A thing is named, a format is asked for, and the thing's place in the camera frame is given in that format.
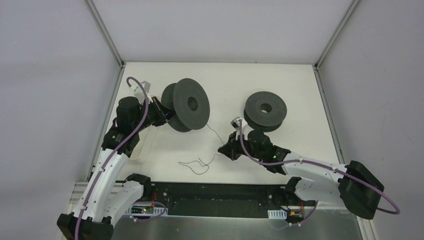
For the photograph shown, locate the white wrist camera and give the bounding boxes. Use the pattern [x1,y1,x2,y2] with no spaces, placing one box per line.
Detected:
[130,81,151,98]
[230,116,245,131]

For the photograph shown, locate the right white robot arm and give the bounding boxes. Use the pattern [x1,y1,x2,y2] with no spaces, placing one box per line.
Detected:
[217,130,384,220]

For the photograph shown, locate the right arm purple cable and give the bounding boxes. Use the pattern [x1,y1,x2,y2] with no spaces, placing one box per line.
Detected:
[237,119,401,229]

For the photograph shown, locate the black spool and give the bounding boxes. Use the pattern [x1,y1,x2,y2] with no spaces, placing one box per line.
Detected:
[243,91,288,133]
[161,78,210,133]

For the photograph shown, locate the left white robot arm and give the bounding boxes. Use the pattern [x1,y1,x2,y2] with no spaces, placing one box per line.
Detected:
[56,96,176,240]

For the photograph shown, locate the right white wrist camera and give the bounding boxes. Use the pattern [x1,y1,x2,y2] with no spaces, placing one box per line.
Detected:
[230,116,245,131]

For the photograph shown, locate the thin black wire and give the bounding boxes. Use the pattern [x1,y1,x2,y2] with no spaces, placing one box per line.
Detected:
[178,124,226,176]

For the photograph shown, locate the right white cable duct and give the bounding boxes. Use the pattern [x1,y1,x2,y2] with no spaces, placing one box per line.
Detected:
[267,209,287,220]

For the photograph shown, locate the white plastic tray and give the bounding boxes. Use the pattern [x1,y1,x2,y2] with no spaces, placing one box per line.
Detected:
[126,96,157,164]

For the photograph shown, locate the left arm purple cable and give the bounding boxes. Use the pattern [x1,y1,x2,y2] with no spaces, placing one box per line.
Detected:
[73,76,168,240]

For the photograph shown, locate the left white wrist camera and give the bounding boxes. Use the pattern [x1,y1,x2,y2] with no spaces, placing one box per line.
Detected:
[130,81,151,98]

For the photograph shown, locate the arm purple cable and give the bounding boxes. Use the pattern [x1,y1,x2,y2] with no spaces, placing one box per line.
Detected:
[237,119,401,229]
[73,76,168,240]

